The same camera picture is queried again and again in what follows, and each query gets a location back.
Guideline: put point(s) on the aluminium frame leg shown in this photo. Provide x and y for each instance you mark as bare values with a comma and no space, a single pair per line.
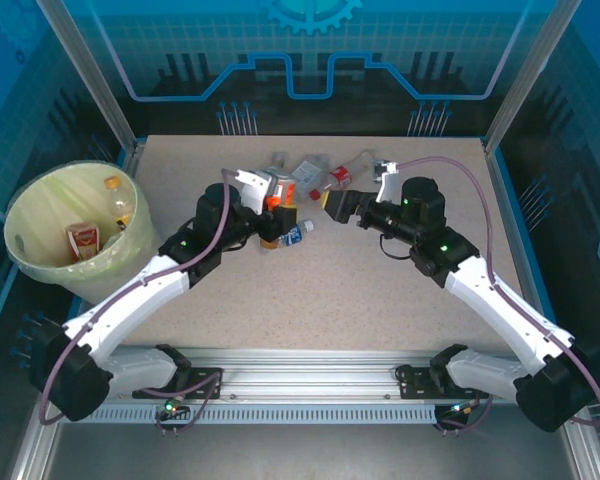
587,450
32,455

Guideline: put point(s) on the base wiring with status LEDs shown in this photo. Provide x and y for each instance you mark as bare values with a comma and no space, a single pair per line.
460,407
172,409

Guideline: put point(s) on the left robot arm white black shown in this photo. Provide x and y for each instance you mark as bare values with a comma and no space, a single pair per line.
130,300

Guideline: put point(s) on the blue label bottle white cap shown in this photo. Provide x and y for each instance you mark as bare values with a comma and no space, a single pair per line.
292,235

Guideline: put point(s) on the orange label bottle gold cap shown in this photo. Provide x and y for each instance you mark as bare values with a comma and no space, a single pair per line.
285,191

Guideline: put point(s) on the clear bottle white label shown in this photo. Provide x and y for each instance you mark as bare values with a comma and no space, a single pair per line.
310,172

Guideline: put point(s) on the pale green plastic bin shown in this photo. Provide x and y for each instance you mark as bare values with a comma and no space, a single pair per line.
35,225

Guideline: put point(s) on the orange yellow label bottle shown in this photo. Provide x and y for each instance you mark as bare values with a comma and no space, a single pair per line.
117,202

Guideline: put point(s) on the red gold label tea bottle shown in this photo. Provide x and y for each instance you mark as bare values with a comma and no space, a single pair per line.
82,242

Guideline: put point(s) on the aluminium frame post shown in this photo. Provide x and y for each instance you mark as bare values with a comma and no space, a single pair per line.
85,65
535,65

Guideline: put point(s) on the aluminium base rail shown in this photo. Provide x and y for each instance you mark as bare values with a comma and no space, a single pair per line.
305,370

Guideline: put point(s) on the cola bottle red label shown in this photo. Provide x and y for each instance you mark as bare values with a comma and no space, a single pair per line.
341,176

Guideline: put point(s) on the metal base plate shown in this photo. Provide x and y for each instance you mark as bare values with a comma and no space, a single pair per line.
305,455

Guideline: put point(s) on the small clear bottle green label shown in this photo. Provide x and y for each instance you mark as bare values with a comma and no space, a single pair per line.
278,161

